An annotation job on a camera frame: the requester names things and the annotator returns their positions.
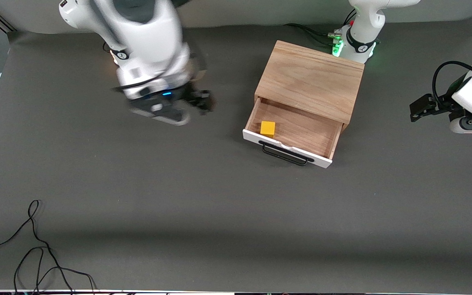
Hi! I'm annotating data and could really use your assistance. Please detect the white-front drawer with black handle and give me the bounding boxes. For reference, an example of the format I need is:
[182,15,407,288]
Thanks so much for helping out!
[243,98,343,169]

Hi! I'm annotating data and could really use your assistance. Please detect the wooden drawer cabinet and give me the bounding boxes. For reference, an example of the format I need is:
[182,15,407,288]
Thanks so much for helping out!
[254,40,365,132]

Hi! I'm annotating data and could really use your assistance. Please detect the gray table cloth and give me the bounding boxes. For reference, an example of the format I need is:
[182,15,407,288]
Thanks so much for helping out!
[0,16,472,293]

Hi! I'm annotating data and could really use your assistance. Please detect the black left arm wrist cable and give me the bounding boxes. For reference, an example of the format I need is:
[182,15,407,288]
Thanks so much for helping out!
[432,61,472,103]

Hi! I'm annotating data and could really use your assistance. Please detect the black left arm base cables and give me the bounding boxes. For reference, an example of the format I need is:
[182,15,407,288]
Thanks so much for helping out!
[283,10,357,48]

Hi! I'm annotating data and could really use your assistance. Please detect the loose thin black cable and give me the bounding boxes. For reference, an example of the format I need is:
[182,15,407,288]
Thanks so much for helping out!
[0,200,97,294]

